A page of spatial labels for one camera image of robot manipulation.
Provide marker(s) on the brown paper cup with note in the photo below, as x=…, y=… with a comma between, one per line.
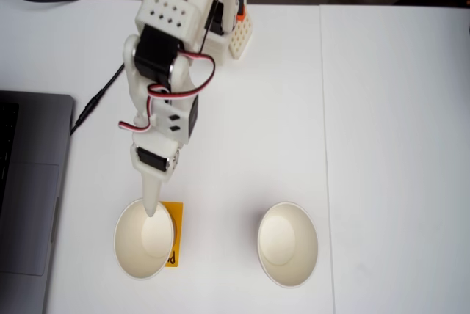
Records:
x=139, y=255

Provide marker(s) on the yellow handwritten sticky note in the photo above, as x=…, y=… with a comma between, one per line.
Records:
x=178, y=218

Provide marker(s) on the grey laptop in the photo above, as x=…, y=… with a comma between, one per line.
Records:
x=29, y=189

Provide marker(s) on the white orange table clamp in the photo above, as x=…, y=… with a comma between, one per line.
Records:
x=240, y=37

